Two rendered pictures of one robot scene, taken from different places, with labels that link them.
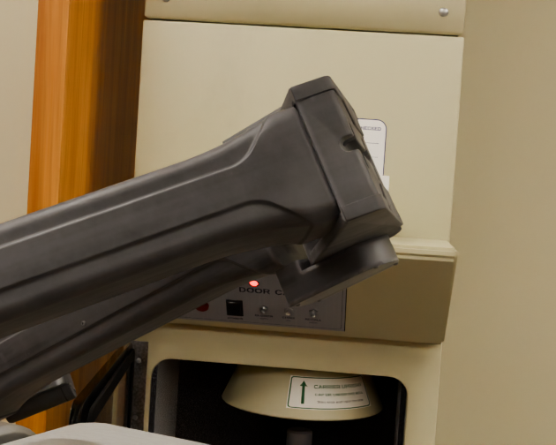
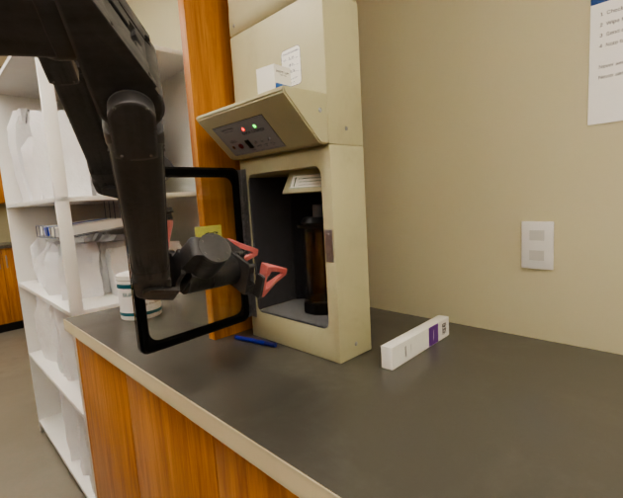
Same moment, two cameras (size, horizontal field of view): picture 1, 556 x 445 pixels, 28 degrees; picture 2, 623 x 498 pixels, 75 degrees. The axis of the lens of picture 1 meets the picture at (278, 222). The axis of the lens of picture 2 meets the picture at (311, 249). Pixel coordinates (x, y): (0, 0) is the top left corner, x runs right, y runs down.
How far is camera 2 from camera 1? 0.85 m
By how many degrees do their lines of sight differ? 41
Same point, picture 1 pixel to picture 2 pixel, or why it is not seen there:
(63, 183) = (198, 108)
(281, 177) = not seen: outside the picture
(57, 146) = (191, 93)
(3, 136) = not seen: hidden behind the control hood
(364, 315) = (284, 134)
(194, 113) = (245, 70)
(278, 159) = not seen: outside the picture
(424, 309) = (298, 124)
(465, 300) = (456, 150)
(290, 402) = (290, 186)
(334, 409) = (306, 187)
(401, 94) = (303, 28)
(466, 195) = (451, 95)
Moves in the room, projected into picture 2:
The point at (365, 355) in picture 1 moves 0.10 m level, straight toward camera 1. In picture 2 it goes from (305, 158) to (268, 156)
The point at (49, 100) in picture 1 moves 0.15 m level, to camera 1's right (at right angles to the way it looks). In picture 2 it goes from (188, 76) to (224, 60)
